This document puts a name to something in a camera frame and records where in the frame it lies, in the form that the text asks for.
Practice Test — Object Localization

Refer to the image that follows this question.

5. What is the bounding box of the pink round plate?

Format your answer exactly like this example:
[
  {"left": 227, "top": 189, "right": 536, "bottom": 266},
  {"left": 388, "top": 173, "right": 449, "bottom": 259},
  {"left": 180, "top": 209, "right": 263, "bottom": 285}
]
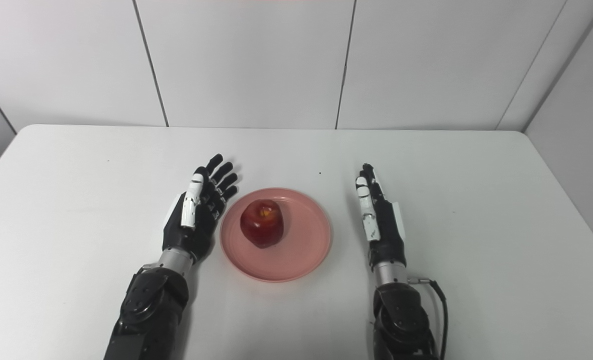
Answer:
[{"left": 219, "top": 187, "right": 333, "bottom": 283}]

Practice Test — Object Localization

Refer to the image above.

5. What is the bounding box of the red apple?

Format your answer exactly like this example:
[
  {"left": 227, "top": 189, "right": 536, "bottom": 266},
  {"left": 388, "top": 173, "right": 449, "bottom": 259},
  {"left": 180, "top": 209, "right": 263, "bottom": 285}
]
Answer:
[{"left": 240, "top": 199, "right": 284, "bottom": 249}]

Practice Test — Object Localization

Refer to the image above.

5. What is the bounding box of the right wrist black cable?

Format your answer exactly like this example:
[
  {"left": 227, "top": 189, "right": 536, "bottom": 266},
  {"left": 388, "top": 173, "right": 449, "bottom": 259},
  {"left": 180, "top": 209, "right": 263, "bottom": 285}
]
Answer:
[{"left": 407, "top": 276, "right": 449, "bottom": 360}]

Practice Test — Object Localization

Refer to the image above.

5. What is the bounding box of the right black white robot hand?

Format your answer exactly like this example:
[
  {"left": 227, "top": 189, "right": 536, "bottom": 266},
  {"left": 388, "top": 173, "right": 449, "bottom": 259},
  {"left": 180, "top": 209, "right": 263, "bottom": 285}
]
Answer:
[{"left": 355, "top": 163, "right": 407, "bottom": 273}]

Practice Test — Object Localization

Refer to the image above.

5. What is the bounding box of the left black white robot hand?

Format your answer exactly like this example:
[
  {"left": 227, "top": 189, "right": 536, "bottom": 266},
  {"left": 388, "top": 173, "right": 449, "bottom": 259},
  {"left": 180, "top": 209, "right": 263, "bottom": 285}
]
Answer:
[{"left": 162, "top": 153, "right": 239, "bottom": 264}]

